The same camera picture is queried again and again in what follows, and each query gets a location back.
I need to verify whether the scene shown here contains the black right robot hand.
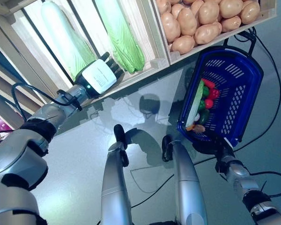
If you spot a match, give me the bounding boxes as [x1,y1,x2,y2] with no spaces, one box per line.
[193,136,235,160]

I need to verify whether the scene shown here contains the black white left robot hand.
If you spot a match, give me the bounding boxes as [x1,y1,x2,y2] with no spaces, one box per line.
[74,52,126,97]

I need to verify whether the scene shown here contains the napa cabbage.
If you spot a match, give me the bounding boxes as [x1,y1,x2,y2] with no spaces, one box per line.
[93,0,146,75]
[186,79,206,128]
[41,0,96,80]

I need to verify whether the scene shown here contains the blue plastic shopping basket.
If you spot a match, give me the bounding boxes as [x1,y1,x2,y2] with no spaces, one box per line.
[177,27,265,148]

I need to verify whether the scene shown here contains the silver right robot leg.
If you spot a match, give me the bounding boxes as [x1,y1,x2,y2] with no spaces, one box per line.
[162,135,208,225]

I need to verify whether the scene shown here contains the silver robot leg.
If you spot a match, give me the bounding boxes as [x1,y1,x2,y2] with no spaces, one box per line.
[100,124,133,225]
[162,135,208,225]

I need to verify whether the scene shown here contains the red bell pepper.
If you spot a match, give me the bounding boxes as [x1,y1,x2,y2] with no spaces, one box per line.
[208,88,221,99]

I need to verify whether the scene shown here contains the slatted wooden cabbage crate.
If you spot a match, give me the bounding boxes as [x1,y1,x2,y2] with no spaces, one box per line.
[0,0,171,105]

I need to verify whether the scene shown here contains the brown potato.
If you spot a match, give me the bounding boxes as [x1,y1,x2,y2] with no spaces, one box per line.
[177,8,199,37]
[155,0,172,15]
[198,1,220,25]
[170,3,185,19]
[240,1,261,24]
[193,23,220,45]
[160,11,181,44]
[170,35,196,54]
[221,15,242,33]
[219,0,244,19]

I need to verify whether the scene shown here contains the wooden onion crate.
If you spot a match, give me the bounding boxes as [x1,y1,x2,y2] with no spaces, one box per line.
[0,53,51,132]

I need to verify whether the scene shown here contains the silver left robot leg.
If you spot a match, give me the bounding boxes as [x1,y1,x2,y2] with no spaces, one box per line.
[100,124,133,225]

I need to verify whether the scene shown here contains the pile of potatoes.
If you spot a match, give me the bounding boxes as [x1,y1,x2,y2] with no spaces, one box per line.
[152,0,279,66]

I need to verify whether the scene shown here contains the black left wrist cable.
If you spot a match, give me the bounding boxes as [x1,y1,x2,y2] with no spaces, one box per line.
[11,82,83,122]

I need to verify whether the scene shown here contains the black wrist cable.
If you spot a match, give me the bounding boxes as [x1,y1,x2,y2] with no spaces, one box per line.
[11,82,83,122]
[248,171,281,198]

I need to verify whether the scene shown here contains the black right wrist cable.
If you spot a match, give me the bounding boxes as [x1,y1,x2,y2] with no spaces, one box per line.
[248,171,281,198]

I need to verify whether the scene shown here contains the long black floor cable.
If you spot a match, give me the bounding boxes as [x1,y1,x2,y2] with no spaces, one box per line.
[131,30,281,209]

